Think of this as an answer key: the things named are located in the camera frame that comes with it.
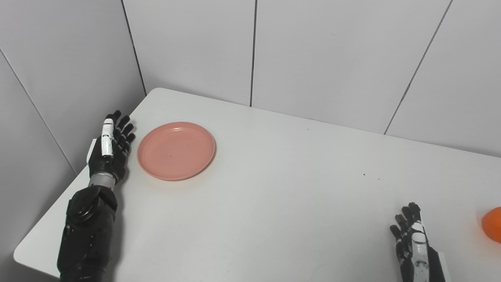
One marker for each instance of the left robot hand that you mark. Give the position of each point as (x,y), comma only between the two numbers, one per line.
(109,150)

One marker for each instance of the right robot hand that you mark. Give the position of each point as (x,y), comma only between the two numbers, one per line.
(417,250)

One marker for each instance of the pink plate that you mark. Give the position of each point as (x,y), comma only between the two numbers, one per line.
(176,150)

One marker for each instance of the orange fruit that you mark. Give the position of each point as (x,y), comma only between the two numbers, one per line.
(492,225)

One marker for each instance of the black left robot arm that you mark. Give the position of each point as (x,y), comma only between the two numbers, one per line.
(88,231)

